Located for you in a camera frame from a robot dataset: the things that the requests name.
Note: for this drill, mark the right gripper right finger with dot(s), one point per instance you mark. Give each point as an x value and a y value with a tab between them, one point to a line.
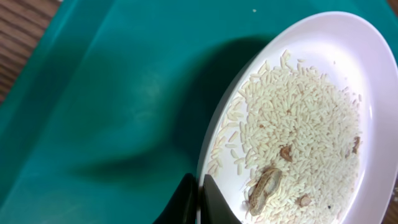
214	209

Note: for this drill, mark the rice and food scraps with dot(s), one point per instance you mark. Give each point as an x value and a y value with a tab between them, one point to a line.
285	149

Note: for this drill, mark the large white plate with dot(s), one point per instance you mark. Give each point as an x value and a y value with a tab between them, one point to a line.
357	57

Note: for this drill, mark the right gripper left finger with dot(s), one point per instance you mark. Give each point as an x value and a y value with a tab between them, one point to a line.
182	206

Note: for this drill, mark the teal plastic tray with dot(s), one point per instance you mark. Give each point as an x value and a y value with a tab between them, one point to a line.
111	110

